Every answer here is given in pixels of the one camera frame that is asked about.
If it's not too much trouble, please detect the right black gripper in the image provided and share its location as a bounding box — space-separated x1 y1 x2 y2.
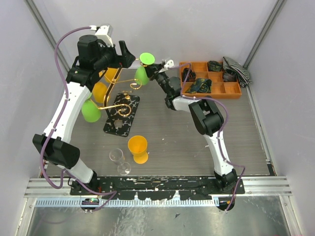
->
143 61 170 95

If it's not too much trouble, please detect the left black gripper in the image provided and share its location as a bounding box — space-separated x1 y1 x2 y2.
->
94 40 136 72

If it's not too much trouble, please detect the green goblet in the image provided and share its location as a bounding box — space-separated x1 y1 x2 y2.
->
134 52 155 86
81 93 101 123

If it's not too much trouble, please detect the orange goblet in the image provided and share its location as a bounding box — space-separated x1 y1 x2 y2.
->
104 68 118 83
127 135 148 164
92 82 107 104

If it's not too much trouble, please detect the gold wine glass rack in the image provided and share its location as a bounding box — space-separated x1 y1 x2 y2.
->
99 67 140 138

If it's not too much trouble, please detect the clear wine glass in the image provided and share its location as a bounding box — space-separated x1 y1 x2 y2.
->
109 148 131 176

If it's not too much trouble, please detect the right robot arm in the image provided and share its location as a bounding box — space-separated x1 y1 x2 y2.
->
144 62 239 194

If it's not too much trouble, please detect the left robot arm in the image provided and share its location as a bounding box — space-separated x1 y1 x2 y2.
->
32 34 135 195

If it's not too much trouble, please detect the dark floral cloth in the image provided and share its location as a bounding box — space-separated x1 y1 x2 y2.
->
186 78 212 94
207 60 223 72

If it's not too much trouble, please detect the orange compartment tray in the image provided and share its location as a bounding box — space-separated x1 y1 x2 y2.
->
179 61 242 99

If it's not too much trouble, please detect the dark floral cloth rear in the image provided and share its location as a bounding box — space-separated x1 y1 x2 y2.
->
207 60 223 72

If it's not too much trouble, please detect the dark patterned cloth right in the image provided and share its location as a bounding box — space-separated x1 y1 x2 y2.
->
222 71 237 83

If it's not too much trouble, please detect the striped cloth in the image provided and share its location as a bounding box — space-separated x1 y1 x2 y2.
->
222 57 252 88

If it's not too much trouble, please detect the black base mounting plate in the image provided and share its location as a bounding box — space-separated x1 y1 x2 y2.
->
69 175 246 201

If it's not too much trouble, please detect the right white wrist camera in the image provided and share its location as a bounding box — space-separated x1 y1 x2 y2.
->
158 59 174 73

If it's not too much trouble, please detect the grey cable duct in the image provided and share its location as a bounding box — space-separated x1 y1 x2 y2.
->
34 197 219 207

